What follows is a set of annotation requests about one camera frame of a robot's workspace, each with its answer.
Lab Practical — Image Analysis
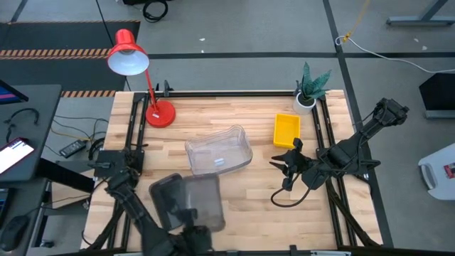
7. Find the yellow plastic bin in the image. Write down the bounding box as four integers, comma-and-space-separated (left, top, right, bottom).
272, 113, 301, 149

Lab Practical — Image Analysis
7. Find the tablet with lit screen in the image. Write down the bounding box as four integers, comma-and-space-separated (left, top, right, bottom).
0, 137, 36, 175

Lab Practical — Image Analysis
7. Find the white plastic object red label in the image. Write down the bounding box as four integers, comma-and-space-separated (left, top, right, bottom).
418, 142, 455, 201

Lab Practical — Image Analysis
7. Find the black power adapter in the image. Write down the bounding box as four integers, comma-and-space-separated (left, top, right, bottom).
58, 139, 88, 159

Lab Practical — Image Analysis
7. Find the white plant pot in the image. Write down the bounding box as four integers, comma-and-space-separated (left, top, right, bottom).
292, 92, 317, 116

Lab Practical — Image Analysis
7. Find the black computer mouse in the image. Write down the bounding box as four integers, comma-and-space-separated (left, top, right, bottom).
0, 215, 30, 252

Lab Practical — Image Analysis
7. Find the white floor cable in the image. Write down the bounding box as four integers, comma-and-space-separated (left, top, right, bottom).
335, 34, 455, 74

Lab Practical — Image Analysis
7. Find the yellow floor cable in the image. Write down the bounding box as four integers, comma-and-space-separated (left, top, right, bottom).
343, 0, 370, 42

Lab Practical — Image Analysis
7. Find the black monitor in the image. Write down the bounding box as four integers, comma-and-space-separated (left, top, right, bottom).
0, 80, 29, 106

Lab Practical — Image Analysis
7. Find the black hazard-striped floor mat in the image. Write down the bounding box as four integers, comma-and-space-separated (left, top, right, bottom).
0, 20, 141, 99

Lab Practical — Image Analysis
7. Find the red desk lamp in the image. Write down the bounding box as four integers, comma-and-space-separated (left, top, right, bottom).
106, 28, 177, 129

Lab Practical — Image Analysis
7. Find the coiled black cable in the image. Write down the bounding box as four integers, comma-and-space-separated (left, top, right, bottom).
141, 0, 169, 23

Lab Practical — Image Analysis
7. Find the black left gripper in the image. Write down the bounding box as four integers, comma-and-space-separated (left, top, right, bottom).
173, 208, 214, 256

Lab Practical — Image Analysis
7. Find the dark grey side desk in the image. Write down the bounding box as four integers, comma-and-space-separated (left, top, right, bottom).
0, 84, 62, 183

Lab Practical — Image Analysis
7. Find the green artificial plant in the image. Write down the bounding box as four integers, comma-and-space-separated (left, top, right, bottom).
295, 62, 332, 102

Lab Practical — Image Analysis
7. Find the black floor box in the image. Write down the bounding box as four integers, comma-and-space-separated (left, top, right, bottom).
419, 73, 455, 120

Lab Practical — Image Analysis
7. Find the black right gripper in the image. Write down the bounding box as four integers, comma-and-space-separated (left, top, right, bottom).
269, 137, 314, 191

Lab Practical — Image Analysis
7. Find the black aluminium table frame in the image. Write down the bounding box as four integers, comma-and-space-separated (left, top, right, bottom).
85, 90, 384, 256

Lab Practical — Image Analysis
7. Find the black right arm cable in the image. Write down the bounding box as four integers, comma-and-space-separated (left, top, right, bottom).
270, 174, 323, 208

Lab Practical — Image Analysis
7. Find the clear plastic basket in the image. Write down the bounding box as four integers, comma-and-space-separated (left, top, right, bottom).
184, 124, 254, 177
188, 127, 250, 174

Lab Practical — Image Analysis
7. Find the grey desk foot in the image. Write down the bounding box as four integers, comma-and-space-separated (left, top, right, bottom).
386, 0, 455, 26

